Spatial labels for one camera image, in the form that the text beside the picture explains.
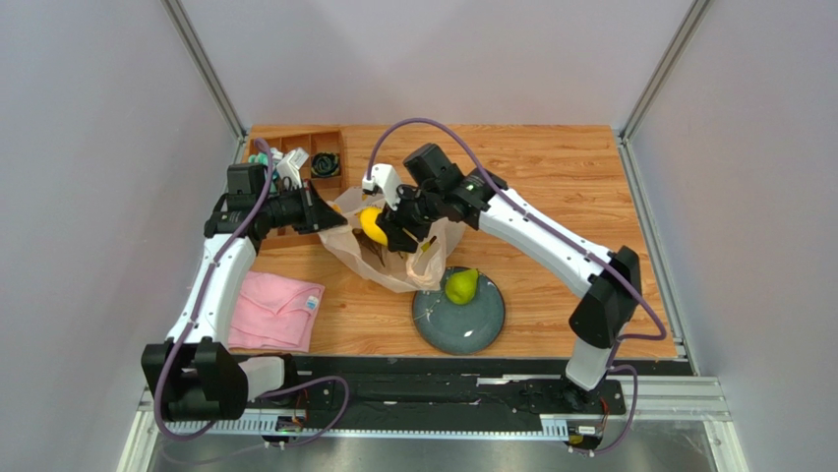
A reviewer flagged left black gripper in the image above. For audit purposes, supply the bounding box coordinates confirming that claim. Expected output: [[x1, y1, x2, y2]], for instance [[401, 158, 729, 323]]
[[257, 179, 346, 236]]

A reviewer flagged banana print plastic bag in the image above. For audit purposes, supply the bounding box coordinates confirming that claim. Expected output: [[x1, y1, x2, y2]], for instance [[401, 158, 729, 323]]
[[319, 187, 466, 293]]

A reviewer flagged yellow fake mango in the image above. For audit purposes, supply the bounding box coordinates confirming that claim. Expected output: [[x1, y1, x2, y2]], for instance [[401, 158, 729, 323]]
[[358, 206, 388, 247]]

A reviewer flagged green fake pear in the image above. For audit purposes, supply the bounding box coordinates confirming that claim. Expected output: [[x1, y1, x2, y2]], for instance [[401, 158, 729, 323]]
[[444, 268, 480, 306]]

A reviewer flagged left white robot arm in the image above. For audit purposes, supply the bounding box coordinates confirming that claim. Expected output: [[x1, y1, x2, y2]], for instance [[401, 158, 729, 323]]
[[141, 162, 347, 425]]

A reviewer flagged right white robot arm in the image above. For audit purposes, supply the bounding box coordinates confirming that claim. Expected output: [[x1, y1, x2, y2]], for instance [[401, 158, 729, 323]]
[[362, 144, 641, 392]]

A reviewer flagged dark green rolled sock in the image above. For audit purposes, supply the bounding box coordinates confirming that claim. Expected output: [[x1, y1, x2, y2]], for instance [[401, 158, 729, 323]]
[[311, 152, 340, 179]]

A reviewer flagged wooden compartment tray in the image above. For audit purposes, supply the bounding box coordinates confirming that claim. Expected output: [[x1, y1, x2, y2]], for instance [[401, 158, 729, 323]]
[[247, 128, 352, 250]]

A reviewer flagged teal rolled sock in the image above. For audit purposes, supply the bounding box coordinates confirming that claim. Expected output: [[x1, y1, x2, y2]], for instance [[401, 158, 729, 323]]
[[248, 152, 272, 166]]

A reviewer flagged dark grey round plate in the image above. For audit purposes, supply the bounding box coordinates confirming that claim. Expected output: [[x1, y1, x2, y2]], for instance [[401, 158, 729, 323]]
[[411, 265, 507, 356]]

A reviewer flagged pink folded cloth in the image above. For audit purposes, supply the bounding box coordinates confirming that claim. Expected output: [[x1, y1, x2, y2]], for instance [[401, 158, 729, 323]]
[[228, 271, 325, 353]]

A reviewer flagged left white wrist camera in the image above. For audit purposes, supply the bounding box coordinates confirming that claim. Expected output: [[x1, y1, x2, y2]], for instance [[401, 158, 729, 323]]
[[270, 147, 310, 192]]

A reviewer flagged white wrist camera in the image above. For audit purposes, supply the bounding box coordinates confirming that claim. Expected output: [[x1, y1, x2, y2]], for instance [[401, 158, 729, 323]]
[[270, 147, 310, 192], [362, 164, 402, 210]]

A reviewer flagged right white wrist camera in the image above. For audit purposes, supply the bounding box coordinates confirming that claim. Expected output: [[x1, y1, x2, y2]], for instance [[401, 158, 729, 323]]
[[362, 164, 402, 210]]

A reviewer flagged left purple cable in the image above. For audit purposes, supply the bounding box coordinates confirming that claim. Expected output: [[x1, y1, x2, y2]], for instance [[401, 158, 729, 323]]
[[152, 137, 351, 450]]

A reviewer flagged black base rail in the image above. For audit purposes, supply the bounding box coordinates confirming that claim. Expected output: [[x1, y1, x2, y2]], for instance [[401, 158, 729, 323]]
[[228, 353, 628, 442]]

